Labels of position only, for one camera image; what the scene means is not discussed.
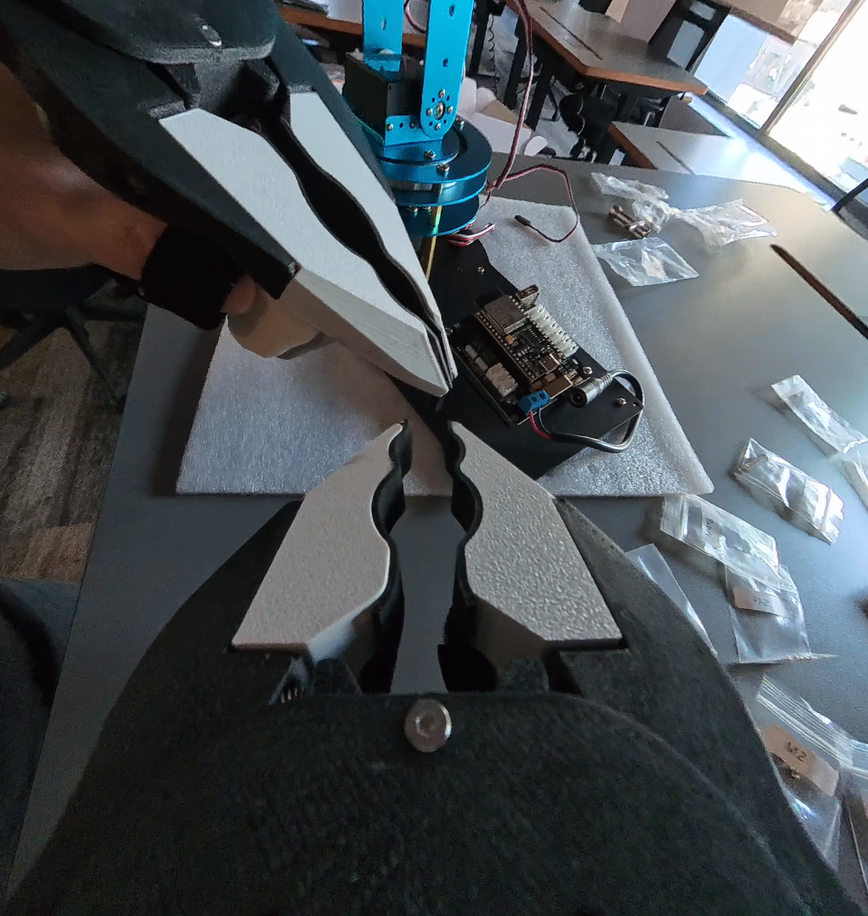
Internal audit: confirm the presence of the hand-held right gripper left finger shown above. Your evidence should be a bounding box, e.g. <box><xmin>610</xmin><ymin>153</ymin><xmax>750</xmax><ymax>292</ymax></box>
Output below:
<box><xmin>229</xmin><ymin>422</ymin><xmax>412</xmax><ymax>666</ymax></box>

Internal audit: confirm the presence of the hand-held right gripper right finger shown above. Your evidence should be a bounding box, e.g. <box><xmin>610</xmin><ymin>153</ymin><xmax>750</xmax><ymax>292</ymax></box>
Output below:
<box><xmin>444</xmin><ymin>422</ymin><xmax>622</xmax><ymax>653</ymax></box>

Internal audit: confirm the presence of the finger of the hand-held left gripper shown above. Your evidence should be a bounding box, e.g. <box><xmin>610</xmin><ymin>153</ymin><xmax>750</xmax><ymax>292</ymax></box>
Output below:
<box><xmin>287</xmin><ymin>90</ymin><xmax>459</xmax><ymax>380</ymax></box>
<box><xmin>159</xmin><ymin>107</ymin><xmax>451</xmax><ymax>399</ymax></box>

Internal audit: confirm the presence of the wood edged grey desk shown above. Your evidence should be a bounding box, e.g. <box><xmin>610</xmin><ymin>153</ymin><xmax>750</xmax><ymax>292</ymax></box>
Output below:
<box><xmin>280</xmin><ymin>0</ymin><xmax>367</xmax><ymax>39</ymax></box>
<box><xmin>609</xmin><ymin>122</ymin><xmax>839</xmax><ymax>194</ymax></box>
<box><xmin>531</xmin><ymin>0</ymin><xmax>708</xmax><ymax>97</ymax></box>

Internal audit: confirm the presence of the person's left hand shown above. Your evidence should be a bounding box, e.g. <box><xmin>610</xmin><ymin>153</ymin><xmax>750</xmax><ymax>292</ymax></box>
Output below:
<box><xmin>0</xmin><ymin>40</ymin><xmax>166</xmax><ymax>281</ymax></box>

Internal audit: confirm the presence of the white foam sheet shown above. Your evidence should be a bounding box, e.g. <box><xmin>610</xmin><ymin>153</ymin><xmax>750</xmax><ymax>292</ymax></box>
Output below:
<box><xmin>176</xmin><ymin>197</ymin><xmax>716</xmax><ymax>498</ymax></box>

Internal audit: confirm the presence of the white cardboard box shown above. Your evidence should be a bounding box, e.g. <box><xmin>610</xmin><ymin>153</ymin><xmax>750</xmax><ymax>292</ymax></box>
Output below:
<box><xmin>469</xmin><ymin>90</ymin><xmax>552</xmax><ymax>157</ymax></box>

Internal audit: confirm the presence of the black control circuit board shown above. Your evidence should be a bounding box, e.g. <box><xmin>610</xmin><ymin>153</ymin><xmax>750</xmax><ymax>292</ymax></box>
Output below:
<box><xmin>451</xmin><ymin>285</ymin><xmax>599</xmax><ymax>424</ymax></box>

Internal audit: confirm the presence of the black office chair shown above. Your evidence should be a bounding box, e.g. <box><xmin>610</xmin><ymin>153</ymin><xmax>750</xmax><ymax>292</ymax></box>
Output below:
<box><xmin>0</xmin><ymin>267</ymin><xmax>145</xmax><ymax>410</ymax></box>

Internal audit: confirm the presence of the cluster of labelled screw bags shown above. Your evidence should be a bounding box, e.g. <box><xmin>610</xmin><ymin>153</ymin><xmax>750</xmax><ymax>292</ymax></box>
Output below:
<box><xmin>623</xmin><ymin>376</ymin><xmax>868</xmax><ymax>916</ymax></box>

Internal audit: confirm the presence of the empty clear plastic bag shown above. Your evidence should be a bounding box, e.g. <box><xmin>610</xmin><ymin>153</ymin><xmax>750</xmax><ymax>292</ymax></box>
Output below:
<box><xmin>590</xmin><ymin>237</ymin><xmax>700</xmax><ymax>288</ymax></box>
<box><xmin>630</xmin><ymin>197</ymin><xmax>693</xmax><ymax>238</ymax></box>
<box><xmin>589</xmin><ymin>173</ymin><xmax>669</xmax><ymax>204</ymax></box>
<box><xmin>673</xmin><ymin>200</ymin><xmax>778</xmax><ymax>248</ymax></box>

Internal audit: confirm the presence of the bright glass window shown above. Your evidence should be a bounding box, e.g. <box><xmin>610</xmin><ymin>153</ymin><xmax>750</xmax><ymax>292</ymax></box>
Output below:
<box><xmin>691</xmin><ymin>0</ymin><xmax>868</xmax><ymax>213</ymax></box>

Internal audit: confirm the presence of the striped servo cable bundle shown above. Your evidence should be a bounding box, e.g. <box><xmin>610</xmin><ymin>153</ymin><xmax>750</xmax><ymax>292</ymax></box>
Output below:
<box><xmin>444</xmin><ymin>0</ymin><xmax>542</xmax><ymax>250</ymax></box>

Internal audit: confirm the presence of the black power cable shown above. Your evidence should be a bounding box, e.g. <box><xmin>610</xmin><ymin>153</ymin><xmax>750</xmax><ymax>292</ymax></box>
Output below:
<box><xmin>526</xmin><ymin>369</ymin><xmax>646</xmax><ymax>454</ymax></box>

